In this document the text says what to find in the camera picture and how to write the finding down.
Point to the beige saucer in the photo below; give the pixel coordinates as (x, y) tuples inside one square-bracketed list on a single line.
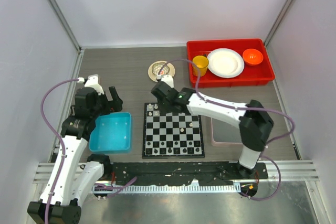
[(153, 77)]

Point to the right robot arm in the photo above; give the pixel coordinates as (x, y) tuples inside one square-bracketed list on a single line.
[(252, 119)]

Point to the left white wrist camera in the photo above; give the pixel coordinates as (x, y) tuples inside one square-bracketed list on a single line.
[(92, 81)]

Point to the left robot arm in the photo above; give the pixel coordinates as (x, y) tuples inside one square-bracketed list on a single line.
[(65, 193)]

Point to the aluminium frame rail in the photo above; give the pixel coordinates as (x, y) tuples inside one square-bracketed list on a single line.
[(295, 170)]

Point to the black white chess board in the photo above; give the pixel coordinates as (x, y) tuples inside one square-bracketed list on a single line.
[(166, 128)]

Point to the patterned small bowl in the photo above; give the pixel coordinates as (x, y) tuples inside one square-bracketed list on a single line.
[(160, 68)]

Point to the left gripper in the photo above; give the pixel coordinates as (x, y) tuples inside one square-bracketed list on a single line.
[(113, 106)]

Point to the silver metal tray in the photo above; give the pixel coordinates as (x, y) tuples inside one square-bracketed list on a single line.
[(224, 134)]

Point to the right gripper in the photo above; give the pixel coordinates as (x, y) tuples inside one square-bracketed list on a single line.
[(163, 110)]

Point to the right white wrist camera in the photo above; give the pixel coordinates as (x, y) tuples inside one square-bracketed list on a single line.
[(168, 79)]

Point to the yellow plastic cup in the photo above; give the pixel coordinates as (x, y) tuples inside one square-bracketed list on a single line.
[(199, 65)]

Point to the black mounting base plate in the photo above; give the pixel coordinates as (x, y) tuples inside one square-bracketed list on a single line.
[(180, 173)]

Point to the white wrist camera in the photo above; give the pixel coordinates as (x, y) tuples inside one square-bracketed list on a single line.
[(92, 81), (168, 79)]

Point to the white paper plate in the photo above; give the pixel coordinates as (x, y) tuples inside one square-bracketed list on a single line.
[(225, 63)]

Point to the orange plastic bowl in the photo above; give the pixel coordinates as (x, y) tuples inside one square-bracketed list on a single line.
[(252, 57)]

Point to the blue plastic tray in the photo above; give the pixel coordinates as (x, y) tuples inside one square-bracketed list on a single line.
[(112, 134)]

